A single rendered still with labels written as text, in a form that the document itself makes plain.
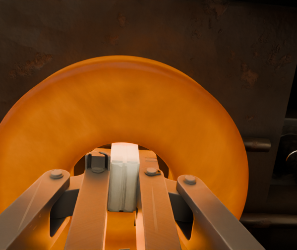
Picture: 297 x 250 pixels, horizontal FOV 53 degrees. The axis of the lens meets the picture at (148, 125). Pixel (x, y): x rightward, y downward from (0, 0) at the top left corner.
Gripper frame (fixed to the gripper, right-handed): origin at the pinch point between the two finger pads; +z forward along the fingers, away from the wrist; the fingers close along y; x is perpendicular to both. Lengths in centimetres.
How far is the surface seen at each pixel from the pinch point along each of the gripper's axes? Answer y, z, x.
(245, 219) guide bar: 10.4, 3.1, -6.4
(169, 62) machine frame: 3.3, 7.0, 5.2
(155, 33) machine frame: 2.0, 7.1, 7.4
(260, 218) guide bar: 11.7, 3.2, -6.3
